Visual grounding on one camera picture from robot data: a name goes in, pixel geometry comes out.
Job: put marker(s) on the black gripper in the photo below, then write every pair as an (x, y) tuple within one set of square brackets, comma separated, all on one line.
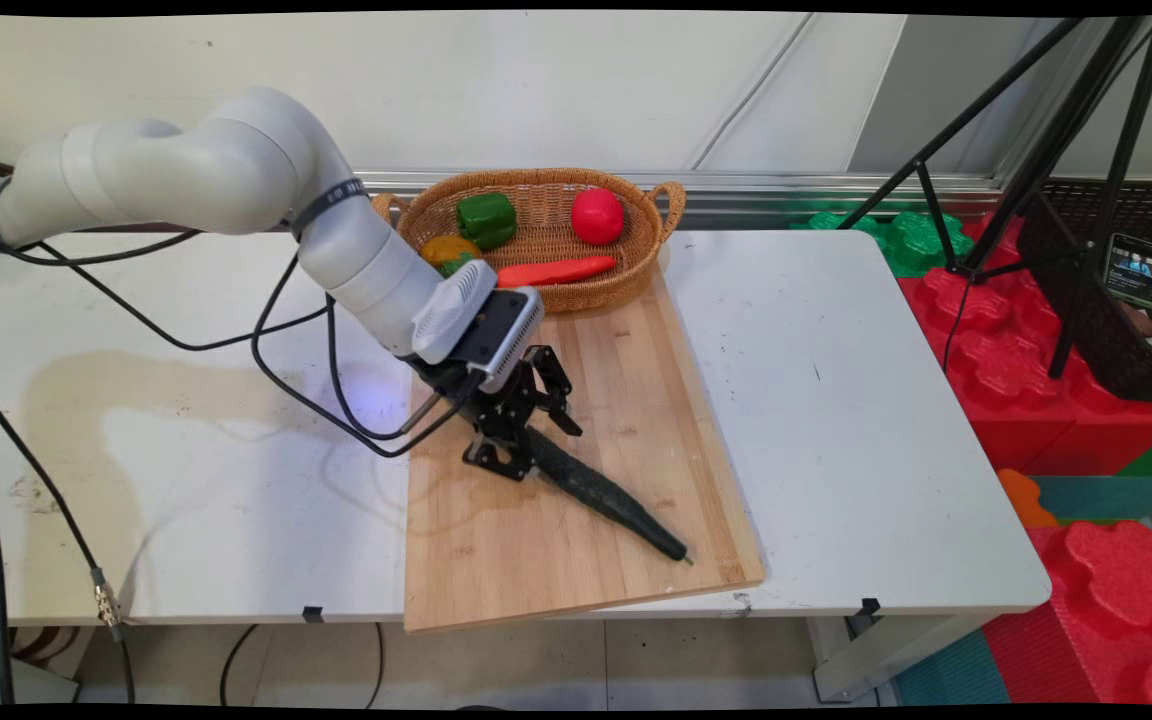
[(481, 398)]

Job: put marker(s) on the dark green cucumber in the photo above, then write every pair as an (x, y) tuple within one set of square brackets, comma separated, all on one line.
[(606, 495)]

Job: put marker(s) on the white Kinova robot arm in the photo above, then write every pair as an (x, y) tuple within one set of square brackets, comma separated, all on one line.
[(236, 165)]

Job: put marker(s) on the brown wicker basket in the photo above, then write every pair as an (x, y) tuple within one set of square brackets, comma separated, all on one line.
[(586, 295)]

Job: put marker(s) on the red orange carrot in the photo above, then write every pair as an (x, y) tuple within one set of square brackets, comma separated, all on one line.
[(556, 271)]

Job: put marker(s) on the bamboo cutting board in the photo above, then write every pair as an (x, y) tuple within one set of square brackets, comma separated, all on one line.
[(576, 560)]

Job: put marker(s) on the orange bell pepper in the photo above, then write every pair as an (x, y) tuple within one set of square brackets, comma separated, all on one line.
[(444, 248)]

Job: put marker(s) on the green bell pepper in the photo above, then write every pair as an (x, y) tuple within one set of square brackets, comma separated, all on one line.
[(486, 220)]

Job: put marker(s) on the red tomato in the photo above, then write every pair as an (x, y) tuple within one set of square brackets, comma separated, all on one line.
[(597, 216)]

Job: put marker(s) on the black table edge clip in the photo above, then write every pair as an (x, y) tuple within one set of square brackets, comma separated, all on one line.
[(313, 613), (870, 606)]

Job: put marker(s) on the white table leg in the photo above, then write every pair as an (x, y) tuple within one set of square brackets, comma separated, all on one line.
[(866, 660)]

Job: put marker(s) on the green foam block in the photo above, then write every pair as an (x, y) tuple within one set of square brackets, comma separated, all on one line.
[(911, 240)]

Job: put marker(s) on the large red foam block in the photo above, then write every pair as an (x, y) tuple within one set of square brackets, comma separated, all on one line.
[(1006, 370)]

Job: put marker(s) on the orange foam piece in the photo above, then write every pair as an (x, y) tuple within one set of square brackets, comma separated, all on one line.
[(1024, 497)]

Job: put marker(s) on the black tripod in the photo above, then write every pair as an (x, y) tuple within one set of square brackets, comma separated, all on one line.
[(1056, 140)]

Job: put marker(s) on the red foam block flower shaped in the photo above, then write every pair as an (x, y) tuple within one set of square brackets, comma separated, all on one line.
[(1121, 600)]

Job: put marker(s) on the smartphone with lit screen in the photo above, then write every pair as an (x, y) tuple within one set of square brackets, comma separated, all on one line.
[(1134, 270)]

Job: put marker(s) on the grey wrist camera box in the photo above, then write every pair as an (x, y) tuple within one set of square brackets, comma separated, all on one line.
[(501, 335)]

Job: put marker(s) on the aluminium rail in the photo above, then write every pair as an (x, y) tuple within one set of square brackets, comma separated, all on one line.
[(816, 187)]

